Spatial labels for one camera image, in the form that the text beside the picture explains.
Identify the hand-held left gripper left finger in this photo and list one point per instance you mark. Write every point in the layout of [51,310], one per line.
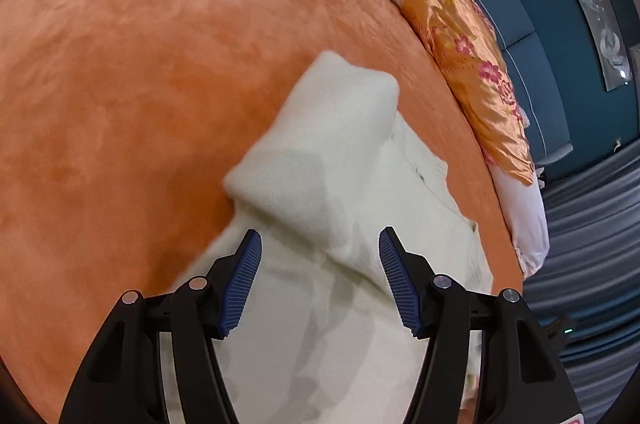
[240,284]

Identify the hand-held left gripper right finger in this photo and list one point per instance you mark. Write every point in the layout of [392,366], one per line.
[397,284]

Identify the cream white knit garment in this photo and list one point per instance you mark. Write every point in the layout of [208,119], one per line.
[310,163]

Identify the black device with green light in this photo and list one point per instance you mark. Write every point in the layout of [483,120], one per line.
[561,336]

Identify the grey curtain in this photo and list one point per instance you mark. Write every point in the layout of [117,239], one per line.
[590,229]

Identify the orange plush blanket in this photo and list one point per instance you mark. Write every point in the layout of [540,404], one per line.
[150,78]

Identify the blue padded headboard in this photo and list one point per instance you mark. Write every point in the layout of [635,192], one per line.
[525,53]

